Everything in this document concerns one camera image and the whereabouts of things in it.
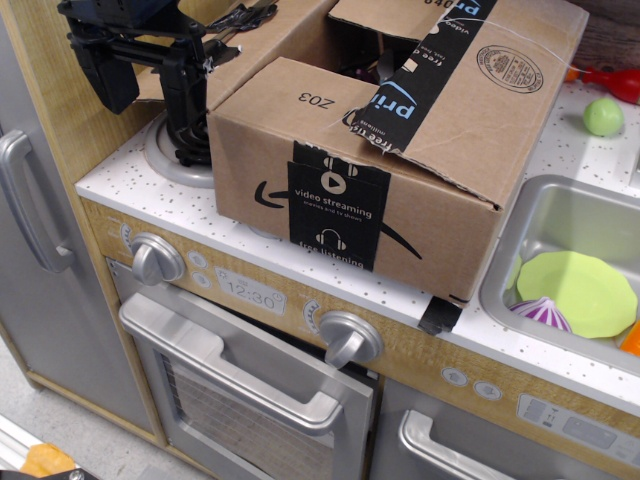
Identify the silver oven knob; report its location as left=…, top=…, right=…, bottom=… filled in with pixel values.
left=319, top=311, right=384, bottom=369
left=131, top=232, right=186, bottom=286

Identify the red toy bottle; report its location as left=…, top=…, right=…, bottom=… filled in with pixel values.
left=581, top=68, right=640, bottom=105

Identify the orange object on floor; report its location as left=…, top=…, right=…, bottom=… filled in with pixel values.
left=19, top=443, right=76, bottom=478

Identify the green toy ball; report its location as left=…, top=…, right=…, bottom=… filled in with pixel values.
left=582, top=98, right=624, bottom=136

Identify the lime green toy plate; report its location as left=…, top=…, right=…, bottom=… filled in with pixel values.
left=516, top=251, right=639, bottom=339

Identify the silver small burner disc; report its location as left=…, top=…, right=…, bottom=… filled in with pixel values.
left=248, top=225, right=280, bottom=240

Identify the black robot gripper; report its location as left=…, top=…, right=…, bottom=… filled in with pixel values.
left=57, top=1, right=207, bottom=145

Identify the silver right oven knob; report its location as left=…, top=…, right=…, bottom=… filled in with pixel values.
left=319, top=311, right=384, bottom=369

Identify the orange toy piece in sink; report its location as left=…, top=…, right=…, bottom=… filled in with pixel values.
left=620, top=321, right=640, bottom=357

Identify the silver toy sink basin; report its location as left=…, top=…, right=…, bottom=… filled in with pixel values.
left=479, top=175, right=639, bottom=374

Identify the grey toy fridge door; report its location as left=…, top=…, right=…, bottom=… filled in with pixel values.
left=1, top=29, right=153, bottom=433

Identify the silver left oven knob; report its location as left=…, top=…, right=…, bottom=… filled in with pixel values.
left=131, top=232, right=186, bottom=286

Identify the black tape piece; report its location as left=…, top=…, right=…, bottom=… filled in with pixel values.
left=418, top=297, right=462, bottom=336

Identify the silver dishwasher door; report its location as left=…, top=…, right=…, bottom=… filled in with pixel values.
left=369, top=380, right=639, bottom=479

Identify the front black coil stove burner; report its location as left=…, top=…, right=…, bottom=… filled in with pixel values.
left=144, top=113, right=214, bottom=189

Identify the brown Amazon cardboard box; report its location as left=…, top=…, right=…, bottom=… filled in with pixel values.
left=133, top=0, right=591, bottom=307

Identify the silver toy oven door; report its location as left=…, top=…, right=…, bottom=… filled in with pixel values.
left=119, top=293, right=375, bottom=479

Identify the purple toy onion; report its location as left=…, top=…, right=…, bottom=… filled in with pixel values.
left=509, top=296, right=572, bottom=332

